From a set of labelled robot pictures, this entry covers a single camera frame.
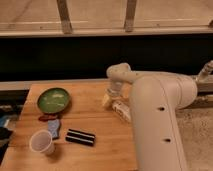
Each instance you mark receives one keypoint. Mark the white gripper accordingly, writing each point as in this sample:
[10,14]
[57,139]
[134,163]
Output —
[114,90]

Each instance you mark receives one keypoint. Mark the white plastic bottle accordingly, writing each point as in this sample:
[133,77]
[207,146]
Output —
[122,110]

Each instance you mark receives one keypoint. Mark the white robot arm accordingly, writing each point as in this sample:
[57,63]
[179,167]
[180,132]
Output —
[154,99]

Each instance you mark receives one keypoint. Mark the black white striped block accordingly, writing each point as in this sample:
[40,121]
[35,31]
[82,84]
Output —
[80,137]

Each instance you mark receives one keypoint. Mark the green bowl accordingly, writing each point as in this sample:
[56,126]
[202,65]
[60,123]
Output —
[53,100]

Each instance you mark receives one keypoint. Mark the blue sponge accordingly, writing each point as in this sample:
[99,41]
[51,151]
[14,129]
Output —
[54,127]

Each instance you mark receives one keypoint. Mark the dark red object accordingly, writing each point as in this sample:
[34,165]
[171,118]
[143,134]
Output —
[45,118]

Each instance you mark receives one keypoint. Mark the translucent plastic cup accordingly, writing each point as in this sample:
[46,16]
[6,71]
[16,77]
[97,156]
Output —
[41,142]

